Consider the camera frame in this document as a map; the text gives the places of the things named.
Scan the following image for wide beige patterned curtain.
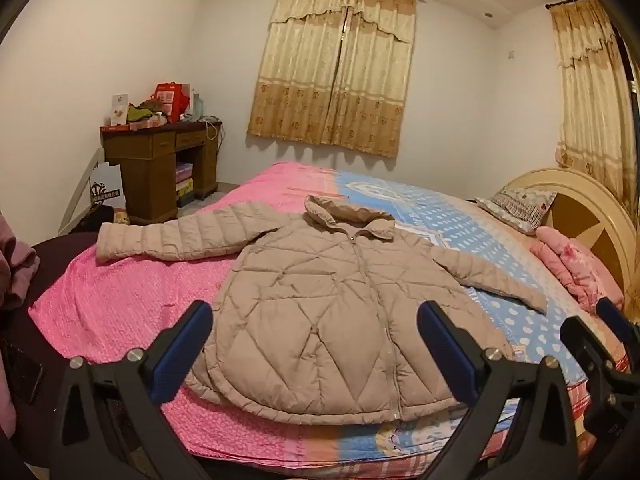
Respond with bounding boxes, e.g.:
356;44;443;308
246;0;418;158

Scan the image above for folded pink quilt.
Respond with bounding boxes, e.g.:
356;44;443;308
530;226;626;313

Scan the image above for cream wooden headboard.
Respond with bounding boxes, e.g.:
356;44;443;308
507;167;638;306

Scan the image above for white cable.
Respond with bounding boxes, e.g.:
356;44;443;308
202;119;223;151

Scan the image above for pink garment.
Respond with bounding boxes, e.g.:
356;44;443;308
0;212;41;311

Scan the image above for white upright card box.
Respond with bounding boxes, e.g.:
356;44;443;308
111;92;130;127

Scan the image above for bed with pink-blue sheet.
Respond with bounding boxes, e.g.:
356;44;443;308
27;161;631;466

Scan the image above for stacked boxes under desk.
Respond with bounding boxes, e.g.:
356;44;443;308
175;162;195;196

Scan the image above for striped floral pillow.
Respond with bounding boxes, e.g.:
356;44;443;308
474;186;557;235

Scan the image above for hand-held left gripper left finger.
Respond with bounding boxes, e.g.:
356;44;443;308
50;300;216;480

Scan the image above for red gift bag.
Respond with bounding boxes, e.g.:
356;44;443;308
154;82;193;123

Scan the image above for beige quilted down jacket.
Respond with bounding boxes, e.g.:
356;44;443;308
96;194;548;425

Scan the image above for green cloth item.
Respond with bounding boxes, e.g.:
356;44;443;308
126;102;163;123

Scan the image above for white leaning board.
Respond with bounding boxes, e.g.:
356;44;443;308
57;147;103;236

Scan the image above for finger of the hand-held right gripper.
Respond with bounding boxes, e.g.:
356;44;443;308
596;297;640;361
560;316;626;391

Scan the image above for white printed paper bag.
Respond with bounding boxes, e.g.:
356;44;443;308
89;160;126;209

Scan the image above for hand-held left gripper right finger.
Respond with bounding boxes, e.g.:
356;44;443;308
417;301;583;480

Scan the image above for brown wooden desk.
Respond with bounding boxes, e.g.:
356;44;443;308
99;120;223;213

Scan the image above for narrow beige patterned curtain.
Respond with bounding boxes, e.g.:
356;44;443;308
549;0;638;211

